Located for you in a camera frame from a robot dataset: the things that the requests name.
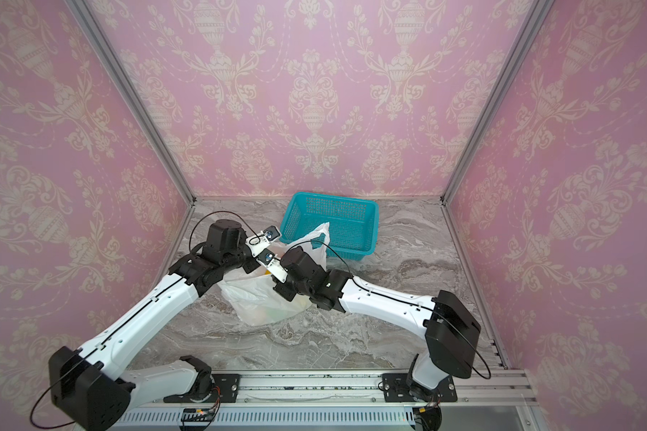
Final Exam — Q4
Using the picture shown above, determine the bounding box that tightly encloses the white plastic bag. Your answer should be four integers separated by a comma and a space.
217, 222, 331, 326

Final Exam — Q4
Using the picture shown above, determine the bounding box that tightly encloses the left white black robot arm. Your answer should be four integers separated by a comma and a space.
47, 219, 260, 430

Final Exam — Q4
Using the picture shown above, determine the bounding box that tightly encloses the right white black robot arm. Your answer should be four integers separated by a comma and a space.
266, 246, 481, 402

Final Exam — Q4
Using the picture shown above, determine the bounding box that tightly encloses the teal plastic basket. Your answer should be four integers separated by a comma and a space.
280, 192, 379, 261

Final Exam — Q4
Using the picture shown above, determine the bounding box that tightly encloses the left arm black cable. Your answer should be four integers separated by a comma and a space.
29, 209, 260, 431

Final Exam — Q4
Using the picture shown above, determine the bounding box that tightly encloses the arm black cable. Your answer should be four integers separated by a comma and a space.
288, 240, 492, 381
29, 209, 260, 431

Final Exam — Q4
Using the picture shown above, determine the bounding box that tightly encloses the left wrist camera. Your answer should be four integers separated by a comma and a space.
246, 226, 281, 258

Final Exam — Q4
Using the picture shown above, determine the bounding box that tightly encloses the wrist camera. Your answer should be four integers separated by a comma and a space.
246, 226, 281, 258
256, 249, 288, 283

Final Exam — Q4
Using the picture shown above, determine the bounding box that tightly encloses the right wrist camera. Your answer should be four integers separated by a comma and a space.
256, 249, 288, 283

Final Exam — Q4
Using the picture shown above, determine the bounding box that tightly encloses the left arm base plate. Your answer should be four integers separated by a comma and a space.
163, 373, 242, 404

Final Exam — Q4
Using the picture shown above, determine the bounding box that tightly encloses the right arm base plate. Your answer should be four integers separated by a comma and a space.
377, 373, 458, 404

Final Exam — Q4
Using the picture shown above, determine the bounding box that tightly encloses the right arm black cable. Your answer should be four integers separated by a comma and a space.
288, 240, 492, 381

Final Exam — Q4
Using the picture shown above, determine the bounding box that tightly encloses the aluminium front rail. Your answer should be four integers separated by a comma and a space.
113, 369, 547, 430

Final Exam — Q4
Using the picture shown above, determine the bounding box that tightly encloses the left aluminium corner post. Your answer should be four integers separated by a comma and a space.
65, 0, 196, 207

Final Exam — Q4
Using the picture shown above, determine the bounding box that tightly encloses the aluminium corner post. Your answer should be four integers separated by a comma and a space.
65, 0, 196, 207
442, 0, 555, 207

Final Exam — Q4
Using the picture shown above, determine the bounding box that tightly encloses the right aluminium corner post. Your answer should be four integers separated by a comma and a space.
442, 0, 555, 207

